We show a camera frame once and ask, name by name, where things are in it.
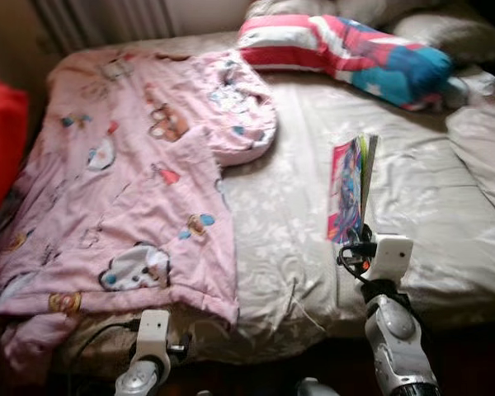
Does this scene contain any grey striped curtain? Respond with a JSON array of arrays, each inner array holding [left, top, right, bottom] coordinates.
[[31, 0, 176, 52]]

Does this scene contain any large beige pillow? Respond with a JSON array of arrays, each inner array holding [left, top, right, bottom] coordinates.
[[444, 97, 495, 228]]

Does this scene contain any red white blue bolster pillow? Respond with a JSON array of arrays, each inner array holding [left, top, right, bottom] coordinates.
[[236, 14, 455, 111]]

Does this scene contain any colourful anime comic book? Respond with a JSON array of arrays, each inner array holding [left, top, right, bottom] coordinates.
[[328, 134, 380, 245]]

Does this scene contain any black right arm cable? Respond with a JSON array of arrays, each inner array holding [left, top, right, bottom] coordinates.
[[336, 244, 372, 286]]

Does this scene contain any red fabric sofa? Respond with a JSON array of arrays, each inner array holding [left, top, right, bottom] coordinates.
[[0, 78, 31, 236]]

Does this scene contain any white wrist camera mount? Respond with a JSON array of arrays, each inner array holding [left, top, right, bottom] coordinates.
[[135, 309, 172, 369], [366, 233, 416, 284]]

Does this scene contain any white crumpled cloth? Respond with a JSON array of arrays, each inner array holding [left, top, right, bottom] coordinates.
[[444, 68, 495, 110]]

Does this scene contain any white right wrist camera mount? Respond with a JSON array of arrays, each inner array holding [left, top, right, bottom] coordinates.
[[366, 233, 416, 284]]

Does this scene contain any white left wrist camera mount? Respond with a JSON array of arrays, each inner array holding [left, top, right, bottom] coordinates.
[[135, 309, 172, 369]]

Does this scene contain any pink cartoon print quilt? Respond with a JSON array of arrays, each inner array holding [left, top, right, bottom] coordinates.
[[0, 48, 280, 384]]

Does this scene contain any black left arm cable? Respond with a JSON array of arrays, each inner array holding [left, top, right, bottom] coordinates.
[[64, 320, 143, 396]]

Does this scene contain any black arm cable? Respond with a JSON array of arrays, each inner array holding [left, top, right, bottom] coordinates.
[[336, 244, 372, 286], [64, 320, 143, 396]]

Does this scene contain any bed with beige floral sheet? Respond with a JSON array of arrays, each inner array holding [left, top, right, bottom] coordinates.
[[49, 29, 495, 364]]

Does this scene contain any dark beige pillow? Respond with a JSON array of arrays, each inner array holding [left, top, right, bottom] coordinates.
[[334, 0, 417, 27]]

